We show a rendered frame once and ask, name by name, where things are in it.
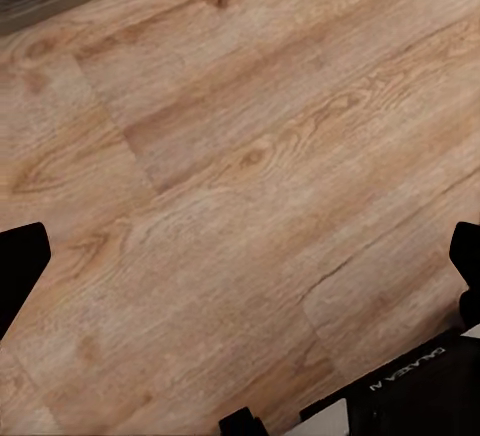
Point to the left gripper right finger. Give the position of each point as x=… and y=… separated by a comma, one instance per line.
x=465, y=254

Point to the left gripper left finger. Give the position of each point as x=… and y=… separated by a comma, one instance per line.
x=24, y=254

